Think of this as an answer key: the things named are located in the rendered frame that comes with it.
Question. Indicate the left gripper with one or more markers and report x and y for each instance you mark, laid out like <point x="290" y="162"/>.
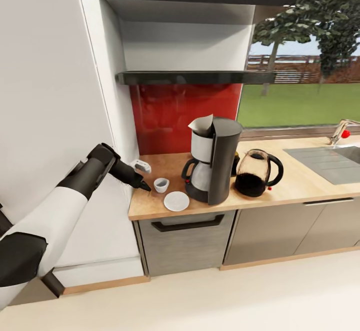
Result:
<point x="132" y="178"/>

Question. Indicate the electric kettle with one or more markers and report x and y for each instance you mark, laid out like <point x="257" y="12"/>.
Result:
<point x="253" y="175"/>

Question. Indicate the saucer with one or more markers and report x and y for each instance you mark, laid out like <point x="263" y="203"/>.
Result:
<point x="176" y="201"/>

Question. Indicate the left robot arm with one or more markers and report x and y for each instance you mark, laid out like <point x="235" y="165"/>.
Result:
<point x="35" y="244"/>

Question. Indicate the paper coffee filter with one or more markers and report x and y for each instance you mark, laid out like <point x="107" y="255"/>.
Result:
<point x="202" y="125"/>

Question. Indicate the bottle of coffee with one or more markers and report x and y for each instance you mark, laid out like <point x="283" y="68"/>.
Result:
<point x="235" y="163"/>

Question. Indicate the coffee cup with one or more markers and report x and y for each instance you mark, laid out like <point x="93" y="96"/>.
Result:
<point x="161" y="185"/>

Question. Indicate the countertop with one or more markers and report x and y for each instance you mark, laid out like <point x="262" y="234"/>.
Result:
<point x="298" y="184"/>

